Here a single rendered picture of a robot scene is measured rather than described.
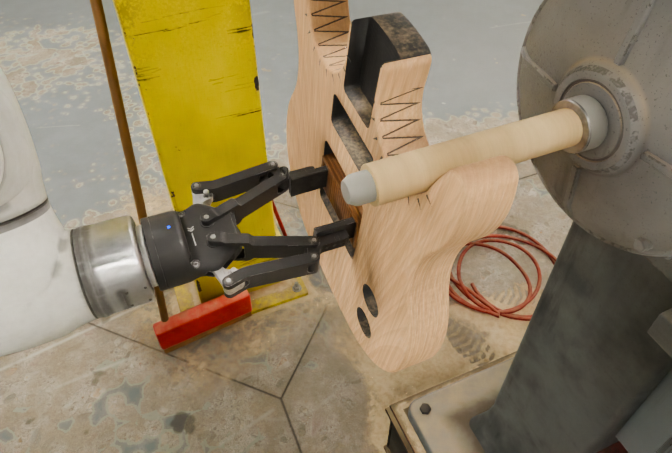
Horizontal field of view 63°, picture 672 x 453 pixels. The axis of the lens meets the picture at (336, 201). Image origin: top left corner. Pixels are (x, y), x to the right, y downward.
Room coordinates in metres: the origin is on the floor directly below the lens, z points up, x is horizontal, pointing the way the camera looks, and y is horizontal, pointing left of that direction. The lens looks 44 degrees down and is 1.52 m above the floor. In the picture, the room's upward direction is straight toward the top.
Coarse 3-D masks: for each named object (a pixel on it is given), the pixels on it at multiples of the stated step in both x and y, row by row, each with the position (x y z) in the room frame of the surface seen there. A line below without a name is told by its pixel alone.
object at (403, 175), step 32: (512, 128) 0.34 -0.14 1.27; (544, 128) 0.34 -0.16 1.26; (576, 128) 0.35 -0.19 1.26; (384, 160) 0.30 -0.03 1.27; (416, 160) 0.30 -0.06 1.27; (448, 160) 0.31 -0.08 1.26; (480, 160) 0.31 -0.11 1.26; (512, 160) 0.32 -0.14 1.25; (384, 192) 0.28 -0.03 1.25; (416, 192) 0.29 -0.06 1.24
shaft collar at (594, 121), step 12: (576, 96) 0.38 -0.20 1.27; (588, 96) 0.37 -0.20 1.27; (576, 108) 0.36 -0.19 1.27; (588, 108) 0.36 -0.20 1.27; (600, 108) 0.36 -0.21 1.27; (588, 120) 0.35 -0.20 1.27; (600, 120) 0.35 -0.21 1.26; (588, 132) 0.35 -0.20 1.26; (600, 132) 0.35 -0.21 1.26; (588, 144) 0.34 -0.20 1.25
